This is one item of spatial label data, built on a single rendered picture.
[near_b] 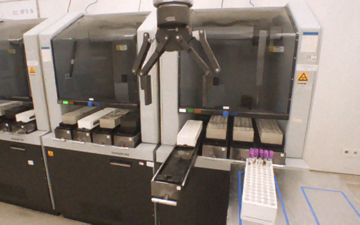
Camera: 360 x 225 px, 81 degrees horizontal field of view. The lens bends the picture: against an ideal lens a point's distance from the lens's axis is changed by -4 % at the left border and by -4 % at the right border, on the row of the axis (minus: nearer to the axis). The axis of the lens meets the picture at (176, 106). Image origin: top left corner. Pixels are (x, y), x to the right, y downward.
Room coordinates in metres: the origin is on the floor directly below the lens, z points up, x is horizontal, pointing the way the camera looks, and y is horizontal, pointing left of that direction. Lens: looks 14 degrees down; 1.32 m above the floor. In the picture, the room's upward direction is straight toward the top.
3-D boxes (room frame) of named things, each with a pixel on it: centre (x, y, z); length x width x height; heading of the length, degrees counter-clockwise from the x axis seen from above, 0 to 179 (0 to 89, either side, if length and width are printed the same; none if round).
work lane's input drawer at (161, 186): (1.08, -0.04, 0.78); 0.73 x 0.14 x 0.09; 166
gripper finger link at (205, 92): (0.49, -0.06, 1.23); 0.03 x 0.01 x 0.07; 166
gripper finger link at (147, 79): (0.52, 0.07, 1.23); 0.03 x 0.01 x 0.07; 166
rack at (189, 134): (1.25, -0.09, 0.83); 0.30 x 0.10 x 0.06; 166
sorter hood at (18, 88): (1.84, 1.30, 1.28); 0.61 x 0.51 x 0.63; 76
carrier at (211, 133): (1.20, -0.23, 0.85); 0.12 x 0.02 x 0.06; 76
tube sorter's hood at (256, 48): (1.41, -0.36, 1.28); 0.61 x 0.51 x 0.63; 76
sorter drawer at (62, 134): (1.68, 0.69, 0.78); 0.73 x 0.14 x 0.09; 166
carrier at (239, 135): (1.16, -0.38, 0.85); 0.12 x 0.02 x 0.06; 75
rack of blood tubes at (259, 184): (0.68, -0.29, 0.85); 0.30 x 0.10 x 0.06; 160
